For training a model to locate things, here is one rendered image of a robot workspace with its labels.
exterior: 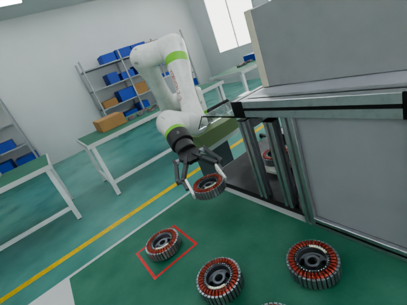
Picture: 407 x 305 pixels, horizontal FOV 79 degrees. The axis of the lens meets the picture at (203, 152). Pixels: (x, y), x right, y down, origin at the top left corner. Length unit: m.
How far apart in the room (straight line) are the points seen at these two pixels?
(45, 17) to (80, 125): 2.61
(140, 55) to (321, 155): 0.97
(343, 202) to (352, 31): 0.37
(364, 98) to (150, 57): 1.01
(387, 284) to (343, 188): 0.20
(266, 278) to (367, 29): 0.56
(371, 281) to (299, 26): 0.56
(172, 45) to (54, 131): 6.20
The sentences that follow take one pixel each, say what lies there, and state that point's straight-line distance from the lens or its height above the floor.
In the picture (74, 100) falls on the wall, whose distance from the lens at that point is 7.30.
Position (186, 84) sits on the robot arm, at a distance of 1.15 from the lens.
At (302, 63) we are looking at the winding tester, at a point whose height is 1.16.
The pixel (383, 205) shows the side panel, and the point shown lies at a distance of 0.62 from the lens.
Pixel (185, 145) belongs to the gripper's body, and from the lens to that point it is 0.90.
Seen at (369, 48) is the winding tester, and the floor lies 1.16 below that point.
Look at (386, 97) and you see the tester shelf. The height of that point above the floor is 1.11.
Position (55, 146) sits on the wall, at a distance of 7.29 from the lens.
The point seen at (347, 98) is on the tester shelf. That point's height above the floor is 1.11.
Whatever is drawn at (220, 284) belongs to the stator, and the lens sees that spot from 0.66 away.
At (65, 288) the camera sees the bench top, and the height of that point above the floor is 0.75.
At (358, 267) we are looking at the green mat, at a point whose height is 0.75.
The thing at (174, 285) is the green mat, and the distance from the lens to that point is 0.75.
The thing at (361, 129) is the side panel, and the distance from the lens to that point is 0.54.
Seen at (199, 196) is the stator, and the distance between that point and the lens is 0.80.
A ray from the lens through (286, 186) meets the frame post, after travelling 0.75.
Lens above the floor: 1.27
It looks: 21 degrees down
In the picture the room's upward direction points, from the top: 21 degrees counter-clockwise
